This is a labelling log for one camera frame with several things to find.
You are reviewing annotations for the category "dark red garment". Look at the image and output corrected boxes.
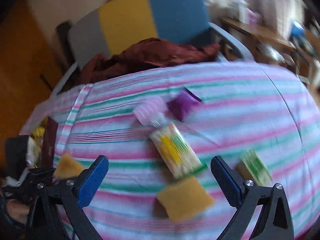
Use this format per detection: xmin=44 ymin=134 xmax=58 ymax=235
xmin=78 ymin=38 xmax=221 ymax=85

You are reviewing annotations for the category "pink plastic bottle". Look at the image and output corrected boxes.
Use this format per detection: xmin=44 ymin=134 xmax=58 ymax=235
xmin=133 ymin=96 xmax=167 ymax=127

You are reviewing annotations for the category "blue yellow grey chair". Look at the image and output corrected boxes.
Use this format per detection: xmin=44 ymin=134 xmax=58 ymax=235
xmin=51 ymin=0 xmax=254 ymax=97

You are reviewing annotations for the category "wooden desk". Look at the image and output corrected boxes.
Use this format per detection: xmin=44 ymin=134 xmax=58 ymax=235
xmin=219 ymin=17 xmax=296 ymax=59

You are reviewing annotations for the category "flat yellow sponge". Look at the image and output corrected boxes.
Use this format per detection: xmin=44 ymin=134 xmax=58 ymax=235
xmin=157 ymin=176 xmax=215 ymax=222

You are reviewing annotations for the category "white carton on desk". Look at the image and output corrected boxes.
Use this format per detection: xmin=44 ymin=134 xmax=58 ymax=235
xmin=228 ymin=0 xmax=249 ymax=24

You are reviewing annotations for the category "pink box on desk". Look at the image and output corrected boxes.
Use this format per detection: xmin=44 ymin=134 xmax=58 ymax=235
xmin=246 ymin=9 xmax=261 ymax=25

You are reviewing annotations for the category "dark red storage box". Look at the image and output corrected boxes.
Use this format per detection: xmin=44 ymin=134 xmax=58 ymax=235
xmin=26 ymin=117 xmax=58 ymax=168

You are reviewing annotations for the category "green bordered snack packet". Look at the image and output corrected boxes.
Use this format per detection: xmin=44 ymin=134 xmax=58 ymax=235
xmin=150 ymin=123 xmax=207 ymax=180

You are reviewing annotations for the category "person's left hand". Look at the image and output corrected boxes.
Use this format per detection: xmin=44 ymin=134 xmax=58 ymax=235
xmin=5 ymin=199 xmax=30 ymax=224

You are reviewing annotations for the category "green tea box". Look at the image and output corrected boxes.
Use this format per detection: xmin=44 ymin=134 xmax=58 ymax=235
xmin=236 ymin=149 xmax=272 ymax=186

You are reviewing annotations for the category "purple snack pouch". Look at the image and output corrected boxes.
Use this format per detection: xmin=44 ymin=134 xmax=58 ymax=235
xmin=167 ymin=88 xmax=202 ymax=121

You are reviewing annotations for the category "yellow sponge block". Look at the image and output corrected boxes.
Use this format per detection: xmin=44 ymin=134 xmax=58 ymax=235
xmin=53 ymin=153 xmax=85 ymax=179

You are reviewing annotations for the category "striped bed cover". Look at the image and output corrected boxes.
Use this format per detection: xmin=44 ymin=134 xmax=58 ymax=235
xmin=21 ymin=61 xmax=319 ymax=239

